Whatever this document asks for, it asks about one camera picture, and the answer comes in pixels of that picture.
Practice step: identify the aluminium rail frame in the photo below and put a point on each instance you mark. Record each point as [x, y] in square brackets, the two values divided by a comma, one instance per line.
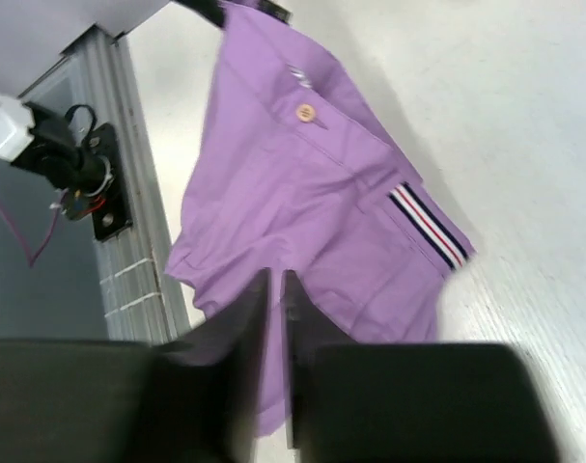
[114, 289]

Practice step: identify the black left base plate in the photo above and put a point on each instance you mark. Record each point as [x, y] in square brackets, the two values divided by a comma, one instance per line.
[112, 214]

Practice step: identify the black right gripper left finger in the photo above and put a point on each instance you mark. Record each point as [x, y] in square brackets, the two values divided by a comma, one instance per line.
[189, 400]

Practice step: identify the purple trousers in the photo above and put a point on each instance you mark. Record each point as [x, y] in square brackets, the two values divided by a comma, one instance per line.
[295, 172]

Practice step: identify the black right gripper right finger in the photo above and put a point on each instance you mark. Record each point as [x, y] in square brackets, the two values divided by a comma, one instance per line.
[407, 402]

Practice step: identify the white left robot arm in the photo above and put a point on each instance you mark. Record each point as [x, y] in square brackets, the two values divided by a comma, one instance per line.
[77, 153]

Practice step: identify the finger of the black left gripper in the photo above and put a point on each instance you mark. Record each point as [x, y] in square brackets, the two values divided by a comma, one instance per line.
[274, 10]
[210, 10]

